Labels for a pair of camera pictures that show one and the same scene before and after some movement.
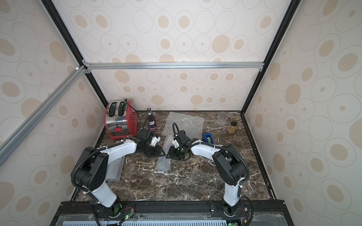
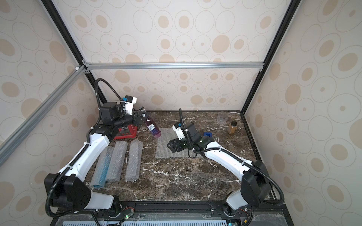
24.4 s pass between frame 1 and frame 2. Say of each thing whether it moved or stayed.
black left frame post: stayed
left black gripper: moved
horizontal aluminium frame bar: stayed
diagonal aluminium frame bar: stayed
